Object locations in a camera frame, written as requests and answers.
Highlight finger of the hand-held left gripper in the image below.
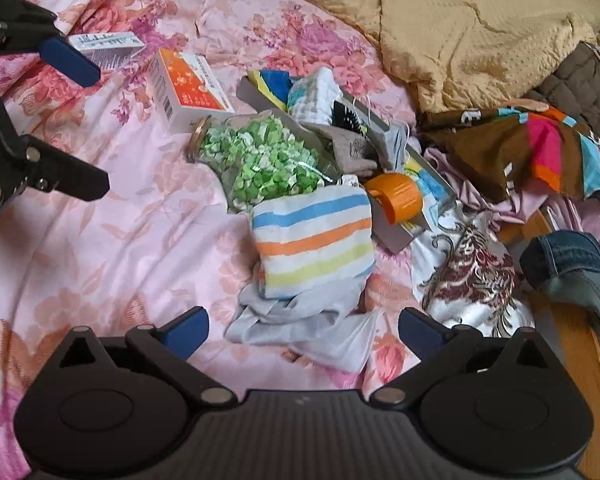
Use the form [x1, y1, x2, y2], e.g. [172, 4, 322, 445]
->
[0, 0, 102, 88]
[0, 59, 112, 237]

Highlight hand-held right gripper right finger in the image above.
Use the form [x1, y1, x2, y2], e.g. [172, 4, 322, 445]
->
[367, 307, 551, 409]

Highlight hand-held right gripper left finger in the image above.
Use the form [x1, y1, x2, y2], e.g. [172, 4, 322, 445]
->
[52, 306, 237, 407]

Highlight light grey cloth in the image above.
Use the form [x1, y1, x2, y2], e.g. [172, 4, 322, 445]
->
[224, 277, 382, 374]

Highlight striped pastel towel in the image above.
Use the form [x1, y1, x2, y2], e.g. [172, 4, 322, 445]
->
[251, 185, 377, 302]

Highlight black white striped sock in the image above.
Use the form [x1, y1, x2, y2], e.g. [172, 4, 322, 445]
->
[332, 100, 369, 137]

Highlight white quilted cloth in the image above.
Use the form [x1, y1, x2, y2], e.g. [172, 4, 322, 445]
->
[287, 67, 342, 124]

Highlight white blue medicine box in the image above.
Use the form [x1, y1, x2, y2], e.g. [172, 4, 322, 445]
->
[69, 31, 146, 69]

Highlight white red patterned satin cloth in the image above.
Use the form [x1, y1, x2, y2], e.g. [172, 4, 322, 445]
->
[411, 204, 537, 337]

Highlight pink floral bedsheet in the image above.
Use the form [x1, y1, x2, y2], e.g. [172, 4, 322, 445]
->
[0, 0, 433, 480]

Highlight orange white medicine box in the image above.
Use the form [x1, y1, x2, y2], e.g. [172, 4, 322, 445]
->
[146, 48, 236, 134]

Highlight orange capped bottle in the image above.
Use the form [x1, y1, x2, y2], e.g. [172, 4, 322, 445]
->
[364, 172, 424, 226]

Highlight blue jeans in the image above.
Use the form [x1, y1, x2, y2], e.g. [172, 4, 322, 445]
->
[519, 230, 600, 353]

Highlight pale pink garment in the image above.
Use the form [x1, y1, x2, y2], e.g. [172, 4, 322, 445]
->
[424, 146, 600, 243]

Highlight glass jar of green stars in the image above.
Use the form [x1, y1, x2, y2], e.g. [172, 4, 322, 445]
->
[187, 115, 342, 214]

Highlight small grey cloth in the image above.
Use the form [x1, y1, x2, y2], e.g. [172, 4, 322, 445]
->
[379, 124, 412, 172]

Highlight colourful striped brown blanket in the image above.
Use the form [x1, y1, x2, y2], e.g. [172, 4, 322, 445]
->
[419, 102, 600, 212]

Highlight brown padded jacket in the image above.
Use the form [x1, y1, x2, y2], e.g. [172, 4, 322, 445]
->
[524, 41, 600, 157]

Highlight tan quilt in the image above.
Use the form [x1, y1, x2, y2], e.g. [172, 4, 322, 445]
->
[170, 0, 600, 114]

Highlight wooden bed frame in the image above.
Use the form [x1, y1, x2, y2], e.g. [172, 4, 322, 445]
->
[496, 209, 600, 480]

